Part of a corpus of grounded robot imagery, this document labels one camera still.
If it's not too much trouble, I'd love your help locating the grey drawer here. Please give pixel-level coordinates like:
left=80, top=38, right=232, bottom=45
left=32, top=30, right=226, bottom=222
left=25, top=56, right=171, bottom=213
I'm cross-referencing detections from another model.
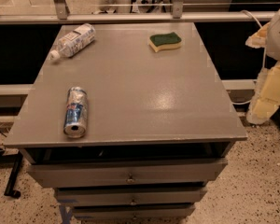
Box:
left=55, top=186, right=206, bottom=206
left=28, top=158, right=227, bottom=188
left=73, top=203, right=195, bottom=220

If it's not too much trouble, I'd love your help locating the middle grey drawer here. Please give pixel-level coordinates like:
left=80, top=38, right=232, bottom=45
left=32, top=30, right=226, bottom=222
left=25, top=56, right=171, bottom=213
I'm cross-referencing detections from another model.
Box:
left=55, top=186, right=206, bottom=206

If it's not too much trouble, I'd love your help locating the top grey drawer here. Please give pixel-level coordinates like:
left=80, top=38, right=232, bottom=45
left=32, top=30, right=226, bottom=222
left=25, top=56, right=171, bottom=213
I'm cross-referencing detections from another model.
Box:
left=28, top=158, right=227, bottom=188

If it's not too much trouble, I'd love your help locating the grey drawer cabinet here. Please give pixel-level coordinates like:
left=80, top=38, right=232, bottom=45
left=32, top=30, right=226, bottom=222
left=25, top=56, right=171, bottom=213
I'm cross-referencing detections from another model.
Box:
left=3, top=22, right=248, bottom=222

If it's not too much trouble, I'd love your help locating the green and yellow sponge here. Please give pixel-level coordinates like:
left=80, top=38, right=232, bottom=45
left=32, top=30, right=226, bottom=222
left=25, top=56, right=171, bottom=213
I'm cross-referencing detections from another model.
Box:
left=148, top=32, right=182, bottom=52

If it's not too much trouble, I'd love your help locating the red bull can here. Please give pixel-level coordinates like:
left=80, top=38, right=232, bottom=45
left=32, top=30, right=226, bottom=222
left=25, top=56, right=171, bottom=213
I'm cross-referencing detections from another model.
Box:
left=63, top=87, right=88, bottom=138

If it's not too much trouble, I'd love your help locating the white cable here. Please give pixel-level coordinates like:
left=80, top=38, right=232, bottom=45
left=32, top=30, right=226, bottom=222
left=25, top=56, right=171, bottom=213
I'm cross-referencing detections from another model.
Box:
left=231, top=9, right=268, bottom=106

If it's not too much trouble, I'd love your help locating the black bar on floor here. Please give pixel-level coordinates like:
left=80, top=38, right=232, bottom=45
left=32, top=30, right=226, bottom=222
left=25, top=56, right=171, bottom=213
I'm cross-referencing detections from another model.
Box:
left=4, top=152, right=22, bottom=199

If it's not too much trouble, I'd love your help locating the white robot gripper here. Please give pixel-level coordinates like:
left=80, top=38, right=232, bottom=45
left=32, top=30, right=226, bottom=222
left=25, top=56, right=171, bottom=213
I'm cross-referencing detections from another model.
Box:
left=245, top=8, right=280, bottom=125

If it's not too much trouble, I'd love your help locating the bottom grey drawer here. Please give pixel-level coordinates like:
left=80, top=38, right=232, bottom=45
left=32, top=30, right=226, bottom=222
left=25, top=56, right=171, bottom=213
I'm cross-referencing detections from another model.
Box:
left=73, top=203, right=195, bottom=220

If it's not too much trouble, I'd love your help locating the clear plastic water bottle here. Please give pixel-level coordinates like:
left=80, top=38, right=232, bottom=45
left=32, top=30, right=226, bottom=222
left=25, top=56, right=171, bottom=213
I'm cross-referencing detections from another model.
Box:
left=49, top=23, right=96, bottom=60

